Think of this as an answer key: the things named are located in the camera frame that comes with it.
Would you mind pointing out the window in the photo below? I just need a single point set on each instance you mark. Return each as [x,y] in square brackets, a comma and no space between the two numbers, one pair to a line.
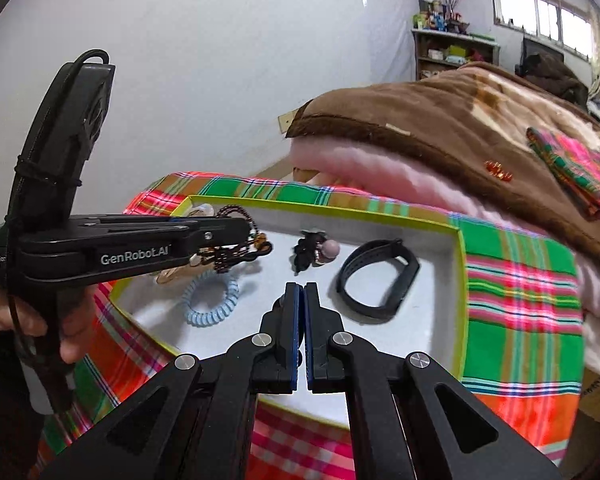
[557,21]

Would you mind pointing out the wall socket plate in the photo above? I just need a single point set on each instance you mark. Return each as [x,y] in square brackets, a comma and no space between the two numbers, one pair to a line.
[285,120]

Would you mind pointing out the wooden shelf unit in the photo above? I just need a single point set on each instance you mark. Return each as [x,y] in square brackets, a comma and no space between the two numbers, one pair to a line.
[437,52]

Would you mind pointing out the brown fleece blanket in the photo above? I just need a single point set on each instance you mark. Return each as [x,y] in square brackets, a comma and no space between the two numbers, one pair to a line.
[456,121]

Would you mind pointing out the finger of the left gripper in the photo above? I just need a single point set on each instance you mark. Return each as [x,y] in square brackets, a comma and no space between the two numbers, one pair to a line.
[68,255]
[127,222]

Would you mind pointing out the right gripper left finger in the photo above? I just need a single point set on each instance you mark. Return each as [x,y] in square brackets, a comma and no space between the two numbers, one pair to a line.
[193,419]

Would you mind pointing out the colourful plaid cloth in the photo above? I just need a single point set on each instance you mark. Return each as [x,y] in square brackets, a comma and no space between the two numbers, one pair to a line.
[524,353]

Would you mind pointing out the yellow-green cardboard box tray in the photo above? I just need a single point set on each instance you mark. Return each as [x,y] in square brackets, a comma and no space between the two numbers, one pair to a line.
[433,317]

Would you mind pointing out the black hair tie pink ball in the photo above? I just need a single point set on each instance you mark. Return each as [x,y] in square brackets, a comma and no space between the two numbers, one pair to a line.
[314,248]

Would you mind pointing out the cardboard box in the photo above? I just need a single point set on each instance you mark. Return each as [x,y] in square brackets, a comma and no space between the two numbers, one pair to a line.
[582,459]

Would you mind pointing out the dark jacket on chair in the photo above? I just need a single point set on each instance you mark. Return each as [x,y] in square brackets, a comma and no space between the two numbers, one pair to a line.
[545,67]

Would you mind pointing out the red bead ornament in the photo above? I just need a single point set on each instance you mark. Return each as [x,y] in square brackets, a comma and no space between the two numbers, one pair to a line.
[496,170]

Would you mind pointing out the translucent beige hair claw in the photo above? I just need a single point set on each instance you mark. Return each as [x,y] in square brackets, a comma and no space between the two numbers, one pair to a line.
[194,266]

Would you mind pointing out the folded plaid cloth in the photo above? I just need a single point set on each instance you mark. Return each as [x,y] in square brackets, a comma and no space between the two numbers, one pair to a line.
[573,165]

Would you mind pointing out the black smart band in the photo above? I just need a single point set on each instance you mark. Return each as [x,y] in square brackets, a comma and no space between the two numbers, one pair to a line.
[375,279]

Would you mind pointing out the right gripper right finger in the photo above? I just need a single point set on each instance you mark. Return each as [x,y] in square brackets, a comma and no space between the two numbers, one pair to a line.
[409,418]

